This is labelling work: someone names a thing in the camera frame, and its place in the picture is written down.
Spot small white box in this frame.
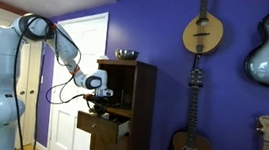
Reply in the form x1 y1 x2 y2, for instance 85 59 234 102
101 112 111 121

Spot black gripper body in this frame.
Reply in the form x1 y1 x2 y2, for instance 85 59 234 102
87 93 111 110

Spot metal bowl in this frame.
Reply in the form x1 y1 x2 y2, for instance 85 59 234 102
113 48 141 62

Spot brown acoustic guitar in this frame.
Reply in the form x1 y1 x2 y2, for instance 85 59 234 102
165 52 228 150

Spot white closet door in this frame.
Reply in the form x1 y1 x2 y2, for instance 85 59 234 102
10 39 45 150

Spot brown wooden cabinet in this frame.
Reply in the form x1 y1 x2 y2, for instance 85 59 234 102
86 56 160 150

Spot white panel door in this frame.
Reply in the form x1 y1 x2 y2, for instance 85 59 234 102
44 7 111 150

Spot wooden cabinet drawer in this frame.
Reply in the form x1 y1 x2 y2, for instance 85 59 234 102
74 109 132 147

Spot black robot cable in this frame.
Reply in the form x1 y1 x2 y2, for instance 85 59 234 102
5 13 96 150

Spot tan mandolin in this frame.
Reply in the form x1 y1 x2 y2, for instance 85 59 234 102
180 0 228 58

